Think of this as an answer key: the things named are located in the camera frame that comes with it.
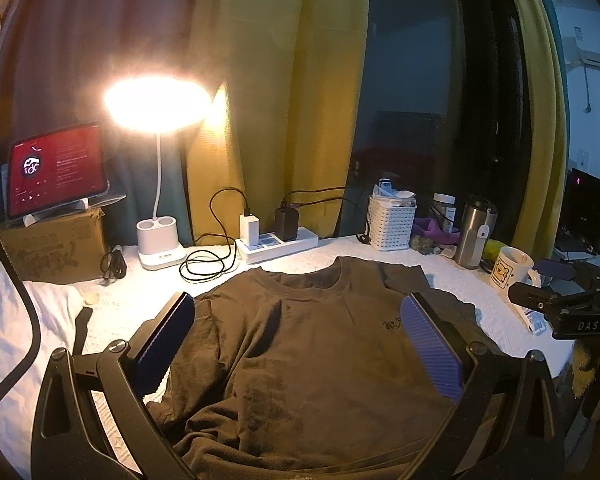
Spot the dark brown t-shirt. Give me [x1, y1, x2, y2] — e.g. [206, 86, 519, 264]
[144, 254, 506, 480]

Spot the white cartoon mug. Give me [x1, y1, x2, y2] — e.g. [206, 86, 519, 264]
[489, 246, 542, 292]

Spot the black electronic device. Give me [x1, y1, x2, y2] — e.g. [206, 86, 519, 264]
[555, 168, 600, 256]

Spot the white pillow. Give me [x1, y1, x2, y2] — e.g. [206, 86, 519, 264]
[0, 263, 83, 479]

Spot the stainless steel tumbler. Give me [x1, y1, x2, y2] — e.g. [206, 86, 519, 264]
[454, 195, 498, 269]

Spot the glass jar with lid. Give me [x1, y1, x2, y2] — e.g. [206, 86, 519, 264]
[431, 193, 456, 233]

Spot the purple cloth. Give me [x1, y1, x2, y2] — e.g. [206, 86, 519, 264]
[412, 217, 460, 245]

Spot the brown cardboard box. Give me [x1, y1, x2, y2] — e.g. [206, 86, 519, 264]
[0, 208, 107, 285]

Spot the white plastic basket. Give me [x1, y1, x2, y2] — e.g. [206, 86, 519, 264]
[367, 191, 417, 252]

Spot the white power strip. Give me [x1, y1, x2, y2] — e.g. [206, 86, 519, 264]
[237, 226, 320, 264]

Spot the white charger plug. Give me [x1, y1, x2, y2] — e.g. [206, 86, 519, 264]
[239, 214, 260, 248]

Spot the tablet with red screen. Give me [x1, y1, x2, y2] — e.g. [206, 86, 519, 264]
[6, 122, 109, 220]

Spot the dark teal curtain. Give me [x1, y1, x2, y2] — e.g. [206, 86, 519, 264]
[104, 127, 193, 246]

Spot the black charger plug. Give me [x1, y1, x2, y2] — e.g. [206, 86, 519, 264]
[274, 202, 299, 242]

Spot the white desk lamp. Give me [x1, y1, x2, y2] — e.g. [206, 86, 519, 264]
[102, 73, 211, 271]

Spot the yellow curtain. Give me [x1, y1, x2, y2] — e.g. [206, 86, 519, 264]
[185, 0, 370, 235]

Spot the small black bundled cable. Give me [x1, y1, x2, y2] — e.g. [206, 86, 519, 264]
[99, 244, 128, 281]

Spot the black coiled charging cable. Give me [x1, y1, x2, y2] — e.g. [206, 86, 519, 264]
[178, 186, 254, 283]

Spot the black charger cable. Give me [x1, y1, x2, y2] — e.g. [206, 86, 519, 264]
[281, 186, 374, 246]

